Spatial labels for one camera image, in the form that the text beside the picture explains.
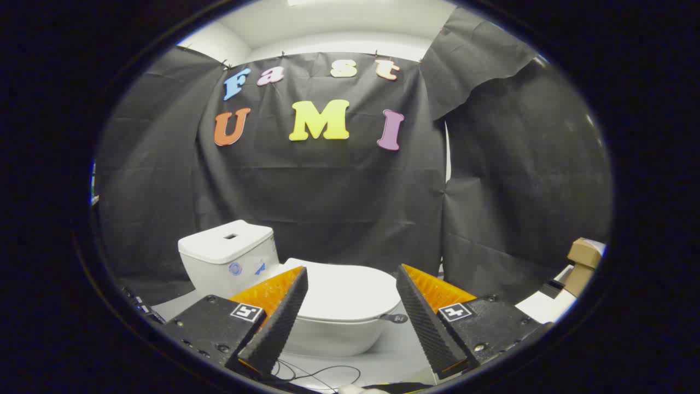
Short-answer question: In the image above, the dark device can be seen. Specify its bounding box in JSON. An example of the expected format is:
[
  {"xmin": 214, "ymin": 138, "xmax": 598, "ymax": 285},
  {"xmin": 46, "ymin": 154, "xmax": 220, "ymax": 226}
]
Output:
[{"xmin": 121, "ymin": 286, "xmax": 166, "ymax": 325}]

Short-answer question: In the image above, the thin black cable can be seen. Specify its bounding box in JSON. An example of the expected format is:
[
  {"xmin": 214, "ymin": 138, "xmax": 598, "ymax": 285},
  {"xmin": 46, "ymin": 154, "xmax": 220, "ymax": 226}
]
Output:
[{"xmin": 272, "ymin": 358, "xmax": 362, "ymax": 392}]

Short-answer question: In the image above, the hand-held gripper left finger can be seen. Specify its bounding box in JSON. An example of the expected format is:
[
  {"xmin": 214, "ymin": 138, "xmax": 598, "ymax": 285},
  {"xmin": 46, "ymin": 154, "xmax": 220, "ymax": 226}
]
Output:
[{"xmin": 163, "ymin": 266, "xmax": 309, "ymax": 378}]

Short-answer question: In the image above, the white toilet lid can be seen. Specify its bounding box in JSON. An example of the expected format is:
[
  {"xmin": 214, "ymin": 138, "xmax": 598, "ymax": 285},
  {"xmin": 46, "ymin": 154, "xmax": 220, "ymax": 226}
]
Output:
[{"xmin": 282, "ymin": 258, "xmax": 409, "ymax": 324}]

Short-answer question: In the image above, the black backdrop cloth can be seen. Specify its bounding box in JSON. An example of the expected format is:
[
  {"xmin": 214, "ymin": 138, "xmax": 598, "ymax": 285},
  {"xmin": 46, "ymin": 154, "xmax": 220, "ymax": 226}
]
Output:
[{"xmin": 93, "ymin": 5, "xmax": 612, "ymax": 307}]

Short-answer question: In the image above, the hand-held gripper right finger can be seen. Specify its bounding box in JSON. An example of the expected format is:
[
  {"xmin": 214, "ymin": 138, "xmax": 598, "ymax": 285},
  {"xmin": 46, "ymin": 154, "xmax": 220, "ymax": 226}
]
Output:
[{"xmin": 395, "ymin": 264, "xmax": 553, "ymax": 379}]

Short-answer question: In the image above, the white flat board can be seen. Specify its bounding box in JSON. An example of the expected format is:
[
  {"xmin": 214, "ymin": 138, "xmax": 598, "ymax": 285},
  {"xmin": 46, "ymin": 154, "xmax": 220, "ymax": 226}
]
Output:
[{"xmin": 516, "ymin": 265, "xmax": 576, "ymax": 325}]

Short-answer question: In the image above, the brown cardboard box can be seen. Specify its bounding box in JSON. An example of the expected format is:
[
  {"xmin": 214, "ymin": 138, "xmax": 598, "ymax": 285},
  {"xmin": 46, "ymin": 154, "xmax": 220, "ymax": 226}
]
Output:
[{"xmin": 563, "ymin": 237, "xmax": 603, "ymax": 297}]

